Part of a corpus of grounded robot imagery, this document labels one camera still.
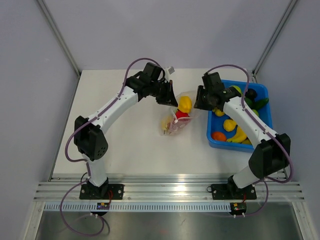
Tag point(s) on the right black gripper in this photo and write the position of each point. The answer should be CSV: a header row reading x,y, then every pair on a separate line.
x,y
199,103

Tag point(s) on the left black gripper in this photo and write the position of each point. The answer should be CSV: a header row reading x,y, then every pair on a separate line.
x,y
168,98

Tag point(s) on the yellow bell pepper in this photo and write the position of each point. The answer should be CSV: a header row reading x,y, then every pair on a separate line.
x,y
185,104

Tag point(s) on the red apple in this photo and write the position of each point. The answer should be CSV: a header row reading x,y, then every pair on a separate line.
x,y
181,115

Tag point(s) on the clear zip top bag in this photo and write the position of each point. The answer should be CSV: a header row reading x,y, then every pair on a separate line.
x,y
171,111

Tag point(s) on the pale yellow pear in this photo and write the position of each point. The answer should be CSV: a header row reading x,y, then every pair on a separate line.
x,y
165,124

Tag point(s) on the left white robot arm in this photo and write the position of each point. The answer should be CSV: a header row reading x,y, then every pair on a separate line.
x,y
90,132

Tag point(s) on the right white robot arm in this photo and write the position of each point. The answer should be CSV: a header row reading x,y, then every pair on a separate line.
x,y
271,150

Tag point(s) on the small yellow banana bunch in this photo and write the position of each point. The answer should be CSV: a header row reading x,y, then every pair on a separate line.
x,y
218,112

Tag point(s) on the blue plastic bin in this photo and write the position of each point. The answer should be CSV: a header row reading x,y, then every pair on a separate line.
x,y
216,123

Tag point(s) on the orange persimmon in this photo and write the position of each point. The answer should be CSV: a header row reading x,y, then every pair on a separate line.
x,y
218,136

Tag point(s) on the green apple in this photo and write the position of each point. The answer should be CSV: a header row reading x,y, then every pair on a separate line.
x,y
237,88

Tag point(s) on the dark green avocado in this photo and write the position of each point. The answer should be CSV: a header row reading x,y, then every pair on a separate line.
x,y
249,102

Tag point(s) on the dark purple mangosteen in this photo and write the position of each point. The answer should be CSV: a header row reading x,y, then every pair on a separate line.
x,y
251,94

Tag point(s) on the yellow banana bunch front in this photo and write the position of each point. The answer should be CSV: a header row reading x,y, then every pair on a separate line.
x,y
239,137

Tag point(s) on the green cucumber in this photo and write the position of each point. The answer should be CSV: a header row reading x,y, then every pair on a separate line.
x,y
259,104

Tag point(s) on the right small circuit board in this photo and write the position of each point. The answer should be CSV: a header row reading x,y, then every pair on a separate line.
x,y
238,208

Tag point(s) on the small circuit board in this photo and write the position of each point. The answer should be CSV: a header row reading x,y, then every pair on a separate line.
x,y
103,206
238,208

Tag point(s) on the left small circuit board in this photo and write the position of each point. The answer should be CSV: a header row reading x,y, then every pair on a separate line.
x,y
103,206

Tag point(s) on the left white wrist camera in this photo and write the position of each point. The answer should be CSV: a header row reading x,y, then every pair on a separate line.
x,y
168,72

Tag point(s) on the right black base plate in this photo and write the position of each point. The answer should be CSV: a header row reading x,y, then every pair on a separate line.
x,y
222,191

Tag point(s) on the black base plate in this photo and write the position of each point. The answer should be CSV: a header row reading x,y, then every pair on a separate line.
x,y
117,191
222,191

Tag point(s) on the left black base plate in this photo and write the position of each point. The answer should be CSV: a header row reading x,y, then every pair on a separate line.
x,y
117,191

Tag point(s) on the right aluminium frame post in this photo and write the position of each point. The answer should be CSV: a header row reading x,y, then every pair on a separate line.
x,y
284,19

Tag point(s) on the aluminium frame post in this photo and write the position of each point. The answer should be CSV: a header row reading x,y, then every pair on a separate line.
x,y
48,17
284,19

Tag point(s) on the aluminium rail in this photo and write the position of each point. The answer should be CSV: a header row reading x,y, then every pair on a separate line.
x,y
164,188

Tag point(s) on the white slotted cable duct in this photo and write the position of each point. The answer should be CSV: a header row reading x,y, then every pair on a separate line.
x,y
165,207

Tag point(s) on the left aluminium frame post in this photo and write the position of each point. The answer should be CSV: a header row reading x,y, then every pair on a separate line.
x,y
48,17

